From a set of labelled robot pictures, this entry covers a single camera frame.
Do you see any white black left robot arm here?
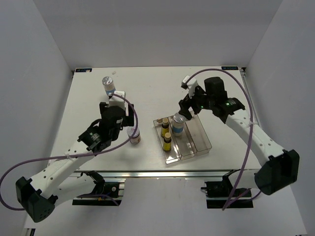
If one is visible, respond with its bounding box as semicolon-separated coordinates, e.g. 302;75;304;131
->
16;102;136;223

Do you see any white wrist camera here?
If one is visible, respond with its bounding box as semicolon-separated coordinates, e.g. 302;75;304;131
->
108;90;126;117
181;75;198;98

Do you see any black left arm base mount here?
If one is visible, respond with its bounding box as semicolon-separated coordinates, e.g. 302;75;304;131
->
72;179;125;207

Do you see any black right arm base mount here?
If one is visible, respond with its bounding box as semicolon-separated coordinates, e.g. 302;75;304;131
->
200;181;253;209

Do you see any yellow label sauce bottle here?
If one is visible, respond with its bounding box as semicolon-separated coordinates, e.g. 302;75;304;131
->
160;118;169;138

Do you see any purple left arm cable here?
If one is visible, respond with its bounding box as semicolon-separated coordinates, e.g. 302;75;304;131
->
0;92;140;211

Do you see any blue table corner sticker right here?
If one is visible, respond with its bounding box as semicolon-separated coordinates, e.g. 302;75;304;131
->
221;66;239;71

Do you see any brown spice jar white lid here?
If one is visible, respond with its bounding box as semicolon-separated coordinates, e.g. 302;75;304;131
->
126;126;141;144

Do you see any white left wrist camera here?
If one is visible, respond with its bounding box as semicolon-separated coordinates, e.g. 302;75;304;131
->
108;90;126;117

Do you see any blue table corner sticker left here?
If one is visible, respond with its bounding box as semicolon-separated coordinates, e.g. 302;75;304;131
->
75;68;92;73

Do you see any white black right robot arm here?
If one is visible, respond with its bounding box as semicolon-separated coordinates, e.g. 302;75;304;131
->
179;76;300;196

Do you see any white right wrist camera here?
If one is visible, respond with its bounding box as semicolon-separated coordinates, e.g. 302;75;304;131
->
181;75;198;98

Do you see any blue table corner sticker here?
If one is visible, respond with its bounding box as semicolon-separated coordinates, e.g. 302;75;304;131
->
221;66;239;71
75;68;92;73

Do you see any aluminium table front rail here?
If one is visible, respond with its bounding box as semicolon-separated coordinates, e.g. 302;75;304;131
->
46;169;279;179

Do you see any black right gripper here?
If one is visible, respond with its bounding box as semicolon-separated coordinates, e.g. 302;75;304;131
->
179;85;215;120

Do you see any blue label sesame shaker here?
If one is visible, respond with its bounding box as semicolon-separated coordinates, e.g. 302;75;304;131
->
102;76;116;96
172;113;186;136

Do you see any clear acrylic three-compartment organizer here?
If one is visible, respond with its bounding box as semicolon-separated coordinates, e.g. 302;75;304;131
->
162;111;212;164

